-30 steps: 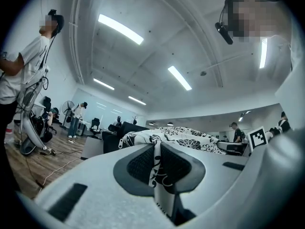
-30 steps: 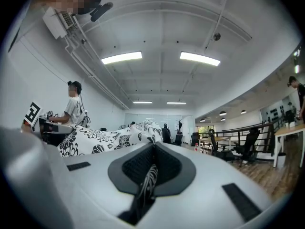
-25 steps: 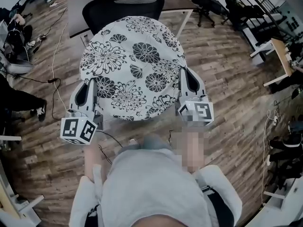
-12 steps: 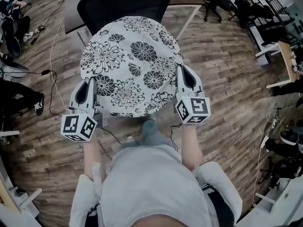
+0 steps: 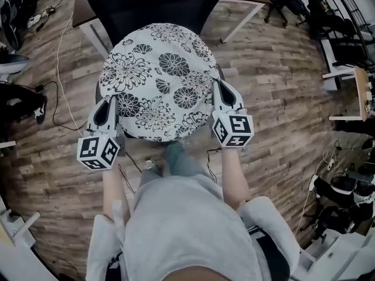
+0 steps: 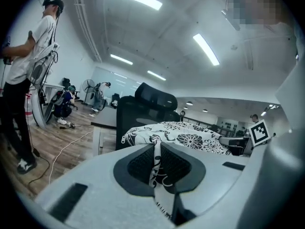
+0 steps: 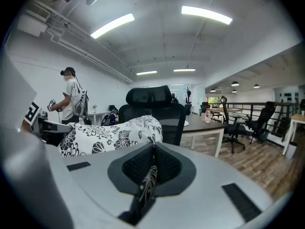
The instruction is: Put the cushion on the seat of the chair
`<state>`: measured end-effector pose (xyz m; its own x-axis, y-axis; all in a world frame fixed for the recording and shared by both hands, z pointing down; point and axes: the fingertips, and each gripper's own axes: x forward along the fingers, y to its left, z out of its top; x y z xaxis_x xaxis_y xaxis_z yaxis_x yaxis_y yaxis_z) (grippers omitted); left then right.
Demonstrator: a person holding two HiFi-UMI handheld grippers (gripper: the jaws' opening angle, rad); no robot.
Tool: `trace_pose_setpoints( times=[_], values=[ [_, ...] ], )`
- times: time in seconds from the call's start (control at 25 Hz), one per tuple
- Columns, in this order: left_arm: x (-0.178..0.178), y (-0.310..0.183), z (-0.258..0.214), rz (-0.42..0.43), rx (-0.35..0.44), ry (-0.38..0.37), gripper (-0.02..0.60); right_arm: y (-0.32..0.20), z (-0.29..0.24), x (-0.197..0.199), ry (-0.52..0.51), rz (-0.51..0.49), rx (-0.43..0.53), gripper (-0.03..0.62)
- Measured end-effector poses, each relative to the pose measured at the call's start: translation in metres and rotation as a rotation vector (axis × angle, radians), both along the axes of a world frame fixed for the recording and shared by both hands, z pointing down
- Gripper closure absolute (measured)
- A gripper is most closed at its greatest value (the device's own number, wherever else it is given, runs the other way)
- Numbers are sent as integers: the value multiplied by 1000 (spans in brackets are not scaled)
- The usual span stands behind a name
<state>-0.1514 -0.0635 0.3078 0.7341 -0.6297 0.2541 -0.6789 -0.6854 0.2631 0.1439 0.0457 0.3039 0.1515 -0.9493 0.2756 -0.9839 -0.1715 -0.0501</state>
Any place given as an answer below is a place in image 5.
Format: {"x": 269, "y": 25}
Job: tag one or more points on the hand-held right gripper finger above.
{"x": 218, "y": 98}
{"x": 238, "y": 99}

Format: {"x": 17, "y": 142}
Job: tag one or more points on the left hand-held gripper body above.
{"x": 98, "y": 152}

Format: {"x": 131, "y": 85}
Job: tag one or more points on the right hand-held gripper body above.
{"x": 234, "y": 130}

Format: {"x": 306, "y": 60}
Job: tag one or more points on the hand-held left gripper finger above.
{"x": 113, "y": 113}
{"x": 93, "y": 116}

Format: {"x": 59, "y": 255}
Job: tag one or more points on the black white floral cushion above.
{"x": 158, "y": 80}

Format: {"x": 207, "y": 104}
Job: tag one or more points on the black mesh chair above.
{"x": 152, "y": 1}

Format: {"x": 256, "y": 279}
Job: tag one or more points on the person's left forearm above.
{"x": 115, "y": 192}

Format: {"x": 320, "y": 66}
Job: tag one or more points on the person's right forearm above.
{"x": 234, "y": 180}

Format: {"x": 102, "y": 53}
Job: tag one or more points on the black office chair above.
{"x": 284, "y": 1}
{"x": 334, "y": 19}

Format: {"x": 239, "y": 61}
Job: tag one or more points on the person's legs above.
{"x": 178, "y": 162}

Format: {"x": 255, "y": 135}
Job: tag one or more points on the white grey round base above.
{"x": 13, "y": 64}

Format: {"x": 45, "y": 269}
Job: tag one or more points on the white power strip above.
{"x": 331, "y": 162}

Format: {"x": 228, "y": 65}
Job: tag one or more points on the person's grey shirt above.
{"x": 181, "y": 230}

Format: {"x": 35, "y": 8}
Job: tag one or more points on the light wooden table white legs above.
{"x": 361, "y": 98}

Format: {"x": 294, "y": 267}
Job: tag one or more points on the black white floor device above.
{"x": 345, "y": 192}

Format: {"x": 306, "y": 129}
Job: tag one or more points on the black metal railing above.
{"x": 351, "y": 7}

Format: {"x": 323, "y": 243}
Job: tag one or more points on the white storage boxes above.
{"x": 337, "y": 256}

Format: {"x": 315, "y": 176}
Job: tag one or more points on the white table frame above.
{"x": 331, "y": 63}
{"x": 17, "y": 227}

